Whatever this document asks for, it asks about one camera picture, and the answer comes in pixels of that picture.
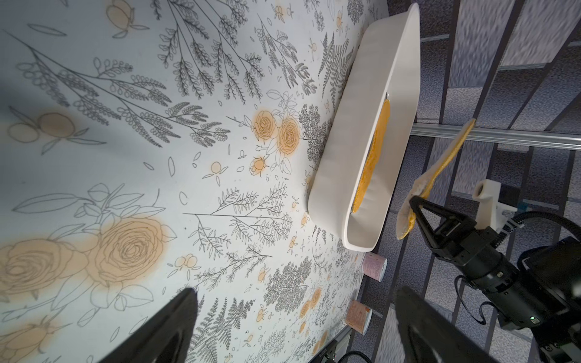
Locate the black corrugated cable conduit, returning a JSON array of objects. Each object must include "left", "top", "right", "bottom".
[{"left": 494, "top": 210, "right": 581, "bottom": 248}]

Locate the white plastic storage box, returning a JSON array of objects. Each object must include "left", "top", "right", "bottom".
[{"left": 308, "top": 3, "right": 421, "bottom": 252}]

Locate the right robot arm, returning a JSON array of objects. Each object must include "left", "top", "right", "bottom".
[{"left": 409, "top": 196, "right": 580, "bottom": 362}]

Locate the floral table cloth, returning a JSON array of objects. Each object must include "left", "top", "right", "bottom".
[{"left": 1, "top": 1, "right": 389, "bottom": 362}]

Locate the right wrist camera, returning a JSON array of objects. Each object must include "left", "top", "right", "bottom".
[{"left": 472, "top": 179, "right": 520, "bottom": 232}]

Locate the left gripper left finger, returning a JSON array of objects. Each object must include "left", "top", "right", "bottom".
[{"left": 101, "top": 287, "right": 198, "bottom": 362}]

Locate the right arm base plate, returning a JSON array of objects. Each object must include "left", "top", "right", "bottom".
[{"left": 310, "top": 331, "right": 352, "bottom": 363}]

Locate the orange insole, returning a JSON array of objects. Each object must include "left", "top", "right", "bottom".
[
  {"left": 395, "top": 118, "right": 476, "bottom": 240},
  {"left": 351, "top": 99, "right": 390, "bottom": 213}
]

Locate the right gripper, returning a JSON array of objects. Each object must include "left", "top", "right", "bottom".
[{"left": 409, "top": 196, "right": 522, "bottom": 295}]

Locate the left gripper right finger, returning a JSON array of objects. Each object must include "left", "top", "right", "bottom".
[{"left": 396, "top": 287, "right": 495, "bottom": 363}]

